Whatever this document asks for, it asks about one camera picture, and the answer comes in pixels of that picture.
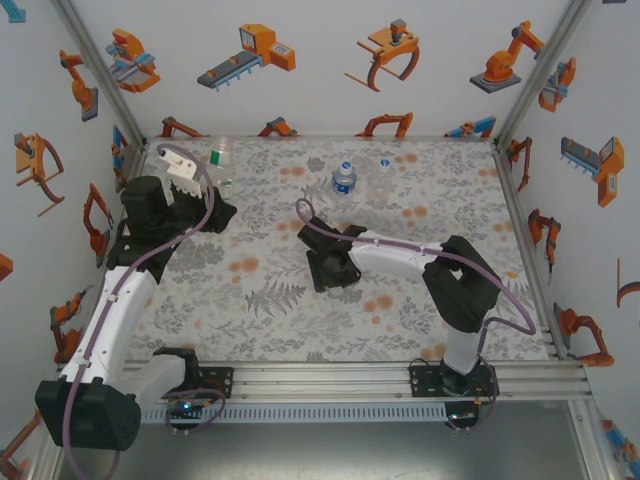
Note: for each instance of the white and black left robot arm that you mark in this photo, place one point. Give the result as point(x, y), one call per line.
point(115, 310)

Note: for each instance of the wide aluminium extrusion rail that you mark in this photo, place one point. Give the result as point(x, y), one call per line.
point(320, 382)

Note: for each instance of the clear bottle green label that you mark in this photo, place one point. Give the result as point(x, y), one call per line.
point(222, 172)

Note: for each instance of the aluminium frame post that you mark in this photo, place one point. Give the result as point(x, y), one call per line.
point(545, 65)
point(98, 65)
point(47, 470)
point(600, 460)

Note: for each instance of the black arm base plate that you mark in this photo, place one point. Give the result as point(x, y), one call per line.
point(422, 382)
point(222, 382)

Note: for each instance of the grey floral table mat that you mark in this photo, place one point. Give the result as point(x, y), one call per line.
point(320, 330)

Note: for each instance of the small circuit board green light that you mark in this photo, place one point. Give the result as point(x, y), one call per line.
point(186, 407)
point(460, 416)

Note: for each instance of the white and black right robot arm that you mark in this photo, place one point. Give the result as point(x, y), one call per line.
point(460, 285)

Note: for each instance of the clear bottle blue label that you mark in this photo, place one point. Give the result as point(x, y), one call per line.
point(344, 184)

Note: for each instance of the aluminium side rail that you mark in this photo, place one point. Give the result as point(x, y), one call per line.
point(514, 200)
point(138, 160)

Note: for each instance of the thin aluminium rail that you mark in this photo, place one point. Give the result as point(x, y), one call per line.
point(425, 138)

